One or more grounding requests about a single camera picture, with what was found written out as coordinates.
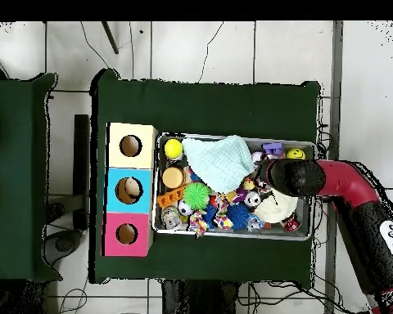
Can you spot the black rod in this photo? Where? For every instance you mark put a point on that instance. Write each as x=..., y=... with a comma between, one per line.
x=110, y=37

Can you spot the clear mesh bin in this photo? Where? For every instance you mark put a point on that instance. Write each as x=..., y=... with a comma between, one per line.
x=232, y=234

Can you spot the black upright panel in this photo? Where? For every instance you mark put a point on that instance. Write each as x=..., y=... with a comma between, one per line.
x=82, y=163

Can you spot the yellow tennis ball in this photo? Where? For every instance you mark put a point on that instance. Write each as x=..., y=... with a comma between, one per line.
x=173, y=148

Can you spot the green spiky rubber ball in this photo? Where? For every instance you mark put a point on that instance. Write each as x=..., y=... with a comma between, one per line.
x=197, y=195

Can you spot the blue spiky rubber ball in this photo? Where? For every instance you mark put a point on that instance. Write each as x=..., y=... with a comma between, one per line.
x=238, y=216

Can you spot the crushed drink can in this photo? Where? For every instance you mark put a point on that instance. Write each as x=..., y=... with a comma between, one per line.
x=172, y=218

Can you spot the orange plastic toy block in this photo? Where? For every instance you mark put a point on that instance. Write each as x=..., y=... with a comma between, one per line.
x=170, y=197

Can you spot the mint green waffle cloth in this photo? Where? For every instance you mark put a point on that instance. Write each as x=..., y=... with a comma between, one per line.
x=219, y=163

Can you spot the yellow smiley ball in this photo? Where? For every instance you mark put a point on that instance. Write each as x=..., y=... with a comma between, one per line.
x=296, y=153

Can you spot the cream waffle cloth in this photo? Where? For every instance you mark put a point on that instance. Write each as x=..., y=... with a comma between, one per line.
x=275, y=209

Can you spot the toy hamburger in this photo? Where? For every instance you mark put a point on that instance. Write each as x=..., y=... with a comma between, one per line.
x=173, y=177

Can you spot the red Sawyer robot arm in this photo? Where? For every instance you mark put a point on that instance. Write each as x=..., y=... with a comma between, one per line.
x=344, y=183

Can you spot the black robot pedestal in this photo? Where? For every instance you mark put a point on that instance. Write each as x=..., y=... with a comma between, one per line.
x=196, y=301

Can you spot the dark green tablecloth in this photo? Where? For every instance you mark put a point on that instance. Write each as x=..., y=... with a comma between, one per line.
x=16, y=196
x=199, y=108

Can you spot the wooden box with three holes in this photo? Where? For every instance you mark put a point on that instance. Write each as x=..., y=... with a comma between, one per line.
x=113, y=183

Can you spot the grey rounded stand base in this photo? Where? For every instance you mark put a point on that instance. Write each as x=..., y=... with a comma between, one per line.
x=64, y=243

